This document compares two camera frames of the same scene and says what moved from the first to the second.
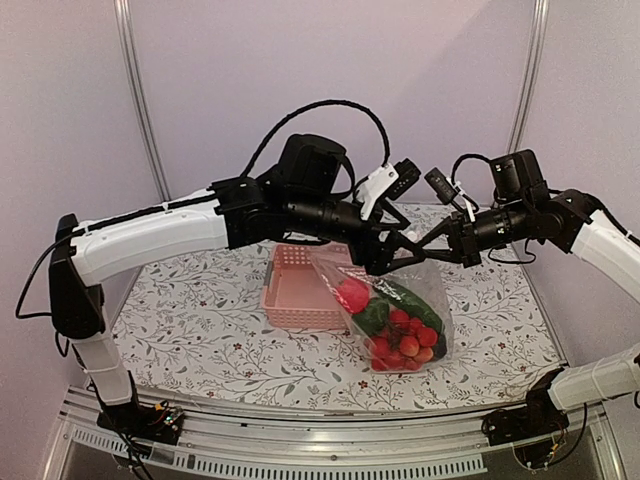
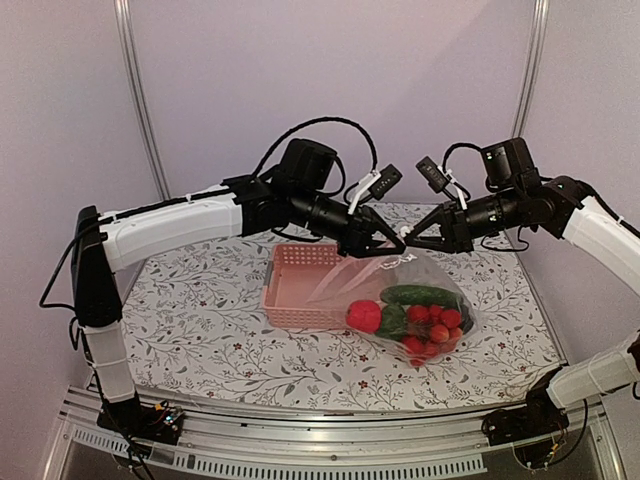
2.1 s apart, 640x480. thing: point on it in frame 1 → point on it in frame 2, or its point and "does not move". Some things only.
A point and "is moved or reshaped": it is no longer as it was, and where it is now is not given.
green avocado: [375, 318] → [394, 322]
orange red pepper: [353, 294] → [364, 315]
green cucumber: [397, 298] → [421, 295]
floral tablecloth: [193, 333] does not move
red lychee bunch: [404, 345] → [431, 331]
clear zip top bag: [400, 319] is moved or reshaped
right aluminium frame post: [532, 74] does not move
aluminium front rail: [366, 444] does not move
